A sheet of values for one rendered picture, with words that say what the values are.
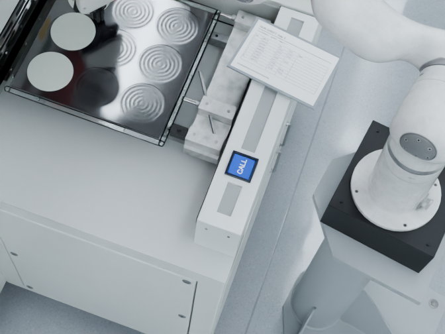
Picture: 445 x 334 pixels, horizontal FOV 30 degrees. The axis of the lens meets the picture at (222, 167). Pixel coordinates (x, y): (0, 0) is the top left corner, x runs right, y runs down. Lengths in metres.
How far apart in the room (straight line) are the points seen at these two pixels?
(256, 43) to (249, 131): 0.21
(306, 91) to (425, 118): 0.46
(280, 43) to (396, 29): 0.49
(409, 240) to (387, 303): 0.94
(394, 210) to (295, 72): 0.36
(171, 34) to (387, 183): 0.61
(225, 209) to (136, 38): 0.48
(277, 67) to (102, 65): 0.39
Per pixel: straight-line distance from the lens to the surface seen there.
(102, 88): 1.84
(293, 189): 2.75
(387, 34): 1.40
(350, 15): 1.38
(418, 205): 1.75
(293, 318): 2.59
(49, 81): 1.86
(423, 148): 1.40
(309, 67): 1.82
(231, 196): 1.67
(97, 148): 1.86
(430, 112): 1.38
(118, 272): 1.96
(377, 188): 1.71
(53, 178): 1.84
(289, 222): 2.70
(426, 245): 1.75
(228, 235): 1.66
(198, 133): 1.78
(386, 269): 1.82
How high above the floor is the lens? 2.49
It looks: 65 degrees down
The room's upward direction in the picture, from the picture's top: 11 degrees clockwise
